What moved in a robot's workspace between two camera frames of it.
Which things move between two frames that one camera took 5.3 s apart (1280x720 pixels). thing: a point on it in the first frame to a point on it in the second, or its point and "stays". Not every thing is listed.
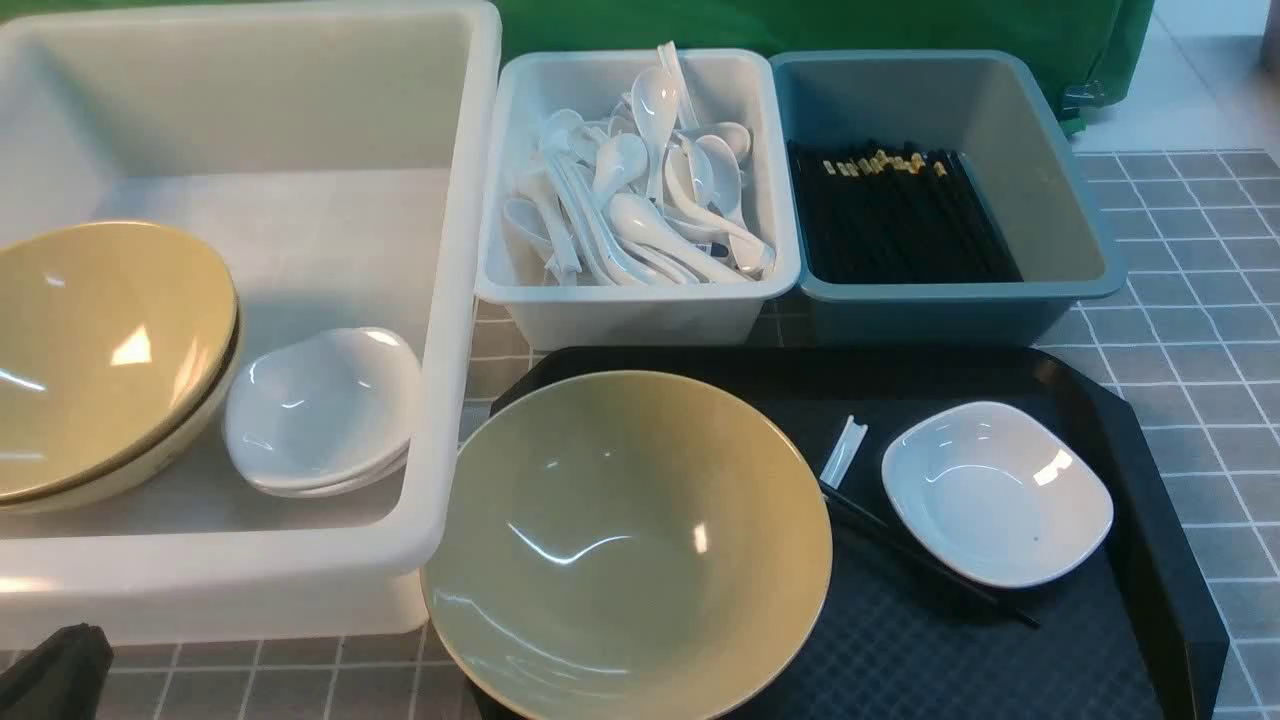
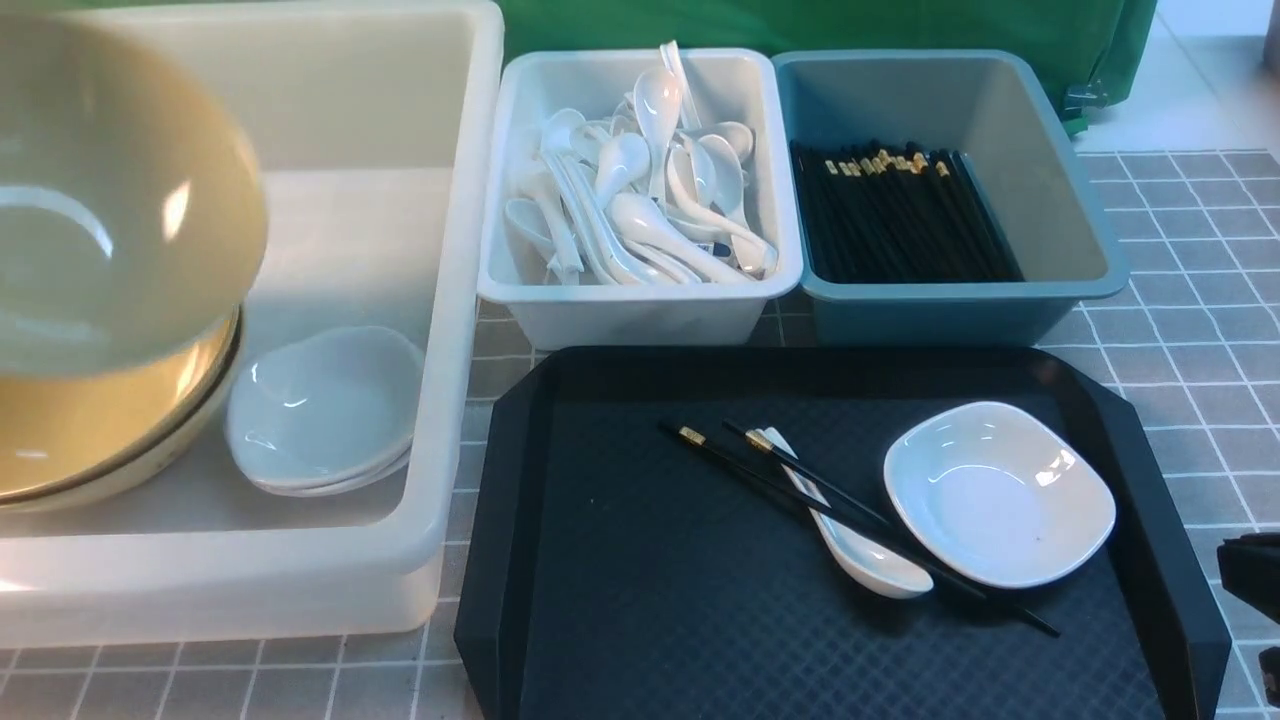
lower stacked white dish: [336, 490] stays
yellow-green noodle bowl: [628, 546] to [132, 232]
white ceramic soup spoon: [844, 452] to [877, 562]
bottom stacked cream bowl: [138, 471] stays
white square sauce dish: [998, 495] stays
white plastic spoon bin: [538, 314] stays
